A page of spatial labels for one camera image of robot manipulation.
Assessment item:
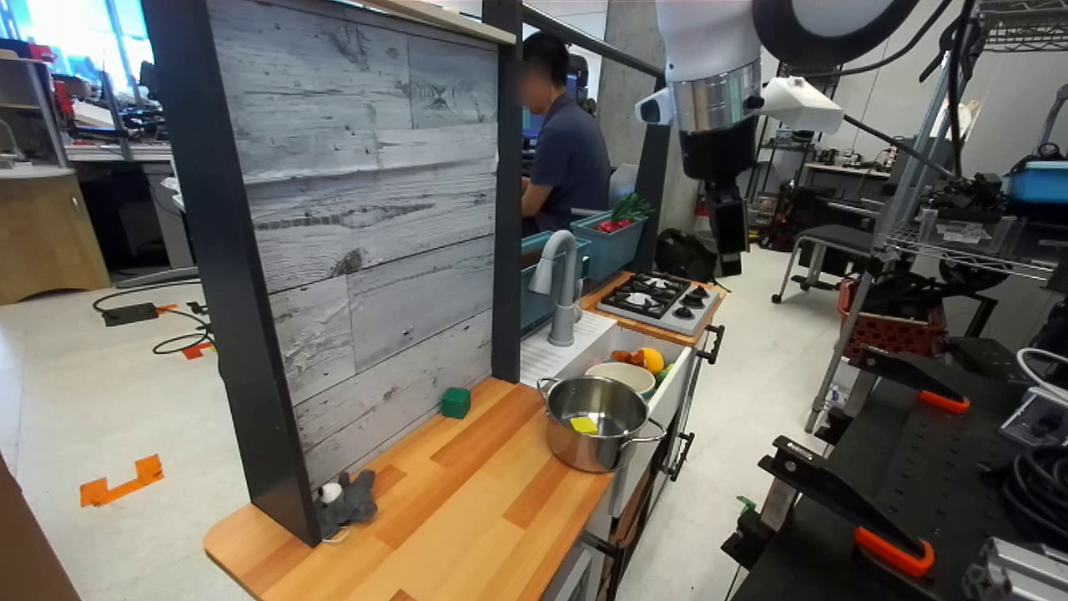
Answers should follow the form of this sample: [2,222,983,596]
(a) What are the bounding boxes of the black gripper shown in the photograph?
[677,131,759,281]

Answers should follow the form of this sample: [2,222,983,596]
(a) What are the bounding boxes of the stainless steel pot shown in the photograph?
[541,372,672,477]

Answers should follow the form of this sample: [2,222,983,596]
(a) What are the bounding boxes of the grey toy stove top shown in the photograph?
[597,270,715,332]

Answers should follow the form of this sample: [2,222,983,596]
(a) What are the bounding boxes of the green leafy toy plant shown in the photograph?
[609,193,655,228]

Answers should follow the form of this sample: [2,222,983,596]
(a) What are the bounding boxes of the grey toy kitchen faucet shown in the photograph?
[527,228,588,349]

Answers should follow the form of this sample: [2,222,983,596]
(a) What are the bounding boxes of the white plate in sink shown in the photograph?
[583,359,659,399]

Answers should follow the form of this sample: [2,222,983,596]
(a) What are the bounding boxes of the seated person in dark shirt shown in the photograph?
[517,30,613,232]

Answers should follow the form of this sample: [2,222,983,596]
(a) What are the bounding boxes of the aluminium stand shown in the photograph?
[804,0,994,429]

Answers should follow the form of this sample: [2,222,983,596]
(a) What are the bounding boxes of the red and black crate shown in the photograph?
[838,276,946,359]

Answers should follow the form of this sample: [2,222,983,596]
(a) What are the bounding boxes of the white toy kitchen sink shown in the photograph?
[517,309,695,447]

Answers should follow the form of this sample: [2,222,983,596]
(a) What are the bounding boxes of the blue container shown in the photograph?
[1000,142,1068,209]

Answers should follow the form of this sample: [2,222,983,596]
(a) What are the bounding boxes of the small green cube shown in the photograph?
[437,385,475,420]

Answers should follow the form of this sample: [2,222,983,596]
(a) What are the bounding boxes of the black work bench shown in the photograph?
[719,353,1068,601]

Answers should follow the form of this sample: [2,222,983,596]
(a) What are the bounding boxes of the wooden shelf board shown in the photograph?
[363,0,520,47]

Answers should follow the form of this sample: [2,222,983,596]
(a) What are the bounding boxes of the grey wood pattern back panel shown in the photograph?
[203,0,504,493]

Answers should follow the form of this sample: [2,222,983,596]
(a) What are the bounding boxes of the black power brick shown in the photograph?
[101,299,163,327]

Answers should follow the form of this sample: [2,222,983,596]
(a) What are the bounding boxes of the orange floor tape marker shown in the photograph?
[76,450,168,510]

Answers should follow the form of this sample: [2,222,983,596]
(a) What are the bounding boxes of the brown wooden desk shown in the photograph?
[0,164,113,308]

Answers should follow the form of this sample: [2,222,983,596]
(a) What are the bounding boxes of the black oven door handle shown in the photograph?
[695,321,727,366]

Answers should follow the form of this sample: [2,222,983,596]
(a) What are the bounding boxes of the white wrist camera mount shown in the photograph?
[631,72,844,141]

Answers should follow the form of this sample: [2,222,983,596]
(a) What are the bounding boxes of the black clamp with orange handle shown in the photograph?
[854,342,975,420]
[759,435,941,584]

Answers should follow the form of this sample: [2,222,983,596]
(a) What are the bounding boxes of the white cable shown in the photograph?
[1012,342,1068,409]

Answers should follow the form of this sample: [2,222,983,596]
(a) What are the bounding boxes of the coiled black cables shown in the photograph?
[996,445,1068,547]

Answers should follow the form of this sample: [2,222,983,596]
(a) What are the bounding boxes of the black toy kitchen frame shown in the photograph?
[152,0,677,547]

